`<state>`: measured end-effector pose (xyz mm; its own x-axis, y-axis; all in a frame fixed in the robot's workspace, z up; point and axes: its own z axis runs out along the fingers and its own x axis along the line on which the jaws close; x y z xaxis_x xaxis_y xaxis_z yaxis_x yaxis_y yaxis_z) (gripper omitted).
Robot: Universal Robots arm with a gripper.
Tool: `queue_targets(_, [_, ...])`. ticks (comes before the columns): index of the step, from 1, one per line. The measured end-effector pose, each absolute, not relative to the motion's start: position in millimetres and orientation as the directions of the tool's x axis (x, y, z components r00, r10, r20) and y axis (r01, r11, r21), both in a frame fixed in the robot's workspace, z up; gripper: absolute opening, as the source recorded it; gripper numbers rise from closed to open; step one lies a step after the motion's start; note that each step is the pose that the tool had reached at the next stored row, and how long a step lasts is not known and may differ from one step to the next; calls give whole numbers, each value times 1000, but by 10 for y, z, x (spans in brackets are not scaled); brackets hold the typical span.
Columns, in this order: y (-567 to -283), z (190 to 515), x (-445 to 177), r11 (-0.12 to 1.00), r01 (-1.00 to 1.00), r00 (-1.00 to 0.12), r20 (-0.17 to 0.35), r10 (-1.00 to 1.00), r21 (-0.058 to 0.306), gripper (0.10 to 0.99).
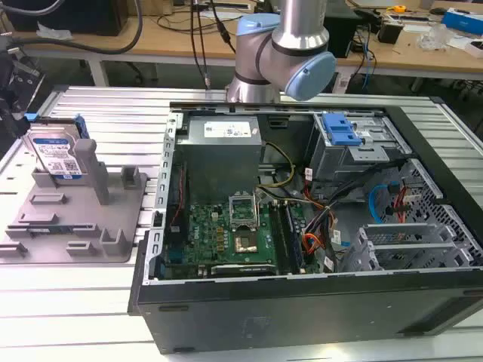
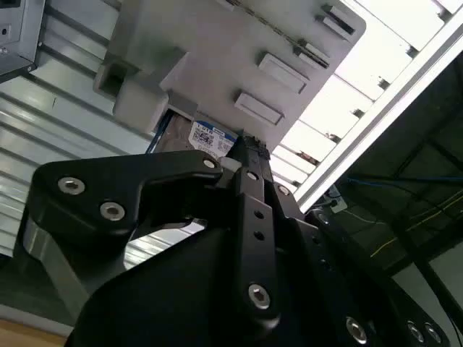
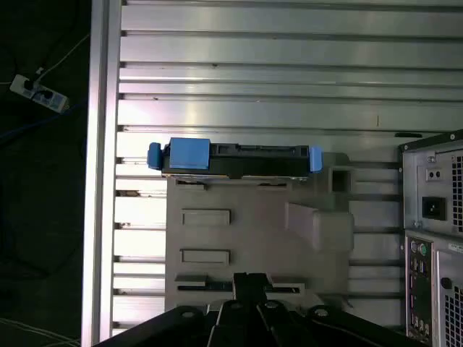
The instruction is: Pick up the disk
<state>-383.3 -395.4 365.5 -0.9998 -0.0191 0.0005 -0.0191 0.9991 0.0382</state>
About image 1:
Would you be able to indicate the grey power supply unit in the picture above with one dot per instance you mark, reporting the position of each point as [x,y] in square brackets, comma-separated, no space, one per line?
[220,158]

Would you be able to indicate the blue cardboard box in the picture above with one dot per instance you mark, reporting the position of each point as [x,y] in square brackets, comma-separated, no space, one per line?
[462,19]

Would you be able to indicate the black computer tower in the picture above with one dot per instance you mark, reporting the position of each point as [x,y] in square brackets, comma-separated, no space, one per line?
[341,32]

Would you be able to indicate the black box on desk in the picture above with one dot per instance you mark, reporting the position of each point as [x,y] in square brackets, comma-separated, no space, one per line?
[389,31]

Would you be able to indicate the clear plastic bag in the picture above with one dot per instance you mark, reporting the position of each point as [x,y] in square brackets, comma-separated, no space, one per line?
[434,35]

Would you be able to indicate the grey parts rack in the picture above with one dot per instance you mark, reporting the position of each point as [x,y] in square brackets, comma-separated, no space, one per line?
[75,215]

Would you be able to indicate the hard disk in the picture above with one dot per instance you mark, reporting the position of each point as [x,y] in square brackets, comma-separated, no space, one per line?
[56,151]

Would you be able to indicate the CPU socket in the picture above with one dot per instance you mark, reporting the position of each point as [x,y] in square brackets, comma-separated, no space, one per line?
[246,244]

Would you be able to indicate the black open PC case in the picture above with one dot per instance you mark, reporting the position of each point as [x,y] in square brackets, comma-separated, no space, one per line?
[302,301]

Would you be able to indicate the wooden desk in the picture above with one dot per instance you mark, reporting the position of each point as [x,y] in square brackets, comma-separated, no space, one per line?
[211,41]

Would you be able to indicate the metal drive cage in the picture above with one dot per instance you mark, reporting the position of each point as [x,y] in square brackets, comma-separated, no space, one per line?
[354,151]

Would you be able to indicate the silver disk bay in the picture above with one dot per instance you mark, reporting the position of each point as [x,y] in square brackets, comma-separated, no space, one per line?
[400,241]

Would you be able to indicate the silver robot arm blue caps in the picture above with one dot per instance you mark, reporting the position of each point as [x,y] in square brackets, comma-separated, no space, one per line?
[290,41]

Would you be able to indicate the blue drive latch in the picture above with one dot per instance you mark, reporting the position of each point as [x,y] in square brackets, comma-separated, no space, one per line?
[341,130]

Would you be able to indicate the green motherboard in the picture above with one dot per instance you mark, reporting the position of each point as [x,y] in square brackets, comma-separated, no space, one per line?
[226,237]

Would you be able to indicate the black graphics card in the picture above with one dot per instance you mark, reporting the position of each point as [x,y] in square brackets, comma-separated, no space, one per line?
[245,269]

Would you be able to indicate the black equipment at edge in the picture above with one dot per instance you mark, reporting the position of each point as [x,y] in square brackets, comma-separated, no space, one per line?
[17,86]

